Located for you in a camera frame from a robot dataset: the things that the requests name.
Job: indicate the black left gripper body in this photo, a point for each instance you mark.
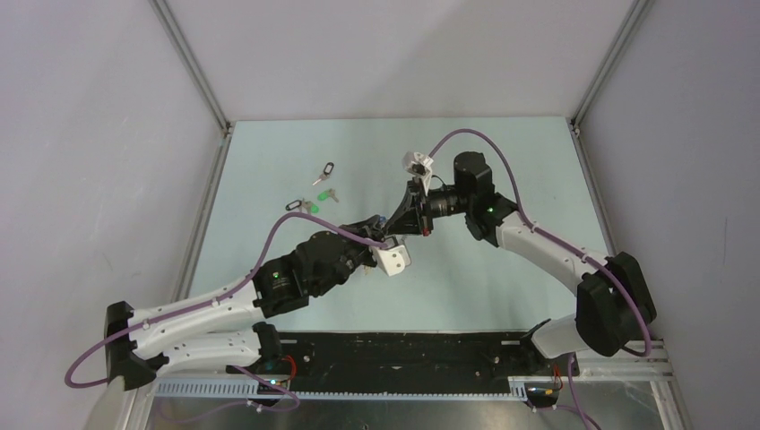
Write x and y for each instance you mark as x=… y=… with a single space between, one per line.
x=356 y=253

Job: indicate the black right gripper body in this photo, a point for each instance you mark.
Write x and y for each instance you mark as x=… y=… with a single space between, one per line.
x=431 y=208

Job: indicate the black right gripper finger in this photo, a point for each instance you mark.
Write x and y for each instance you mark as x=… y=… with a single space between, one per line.
x=420 y=231
x=406 y=215

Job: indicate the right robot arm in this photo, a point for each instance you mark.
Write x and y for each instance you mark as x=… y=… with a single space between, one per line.
x=613 y=304

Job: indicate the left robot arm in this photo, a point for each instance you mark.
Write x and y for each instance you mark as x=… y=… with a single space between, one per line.
x=230 y=325

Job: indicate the key with black tag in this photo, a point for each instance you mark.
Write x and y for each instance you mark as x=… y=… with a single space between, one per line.
x=325 y=174

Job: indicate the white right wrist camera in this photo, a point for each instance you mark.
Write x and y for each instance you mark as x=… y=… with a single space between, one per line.
x=417 y=163

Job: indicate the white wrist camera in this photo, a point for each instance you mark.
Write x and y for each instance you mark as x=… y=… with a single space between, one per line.
x=417 y=163
x=391 y=261

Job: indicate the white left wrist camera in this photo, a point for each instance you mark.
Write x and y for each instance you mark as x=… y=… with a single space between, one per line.
x=391 y=261

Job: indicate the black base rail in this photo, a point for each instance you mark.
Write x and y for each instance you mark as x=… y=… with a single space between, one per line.
x=409 y=363

